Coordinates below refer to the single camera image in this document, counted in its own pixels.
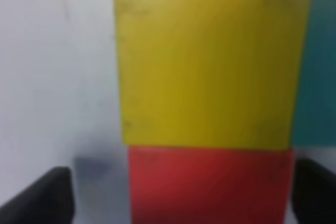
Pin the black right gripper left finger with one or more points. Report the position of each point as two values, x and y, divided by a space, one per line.
50 199

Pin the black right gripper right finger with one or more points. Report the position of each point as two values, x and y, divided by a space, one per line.
313 193

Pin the teal block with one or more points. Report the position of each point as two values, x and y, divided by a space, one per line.
314 122

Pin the red block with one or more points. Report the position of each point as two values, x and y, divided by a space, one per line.
204 185

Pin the yellow block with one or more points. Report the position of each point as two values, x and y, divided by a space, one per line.
209 73

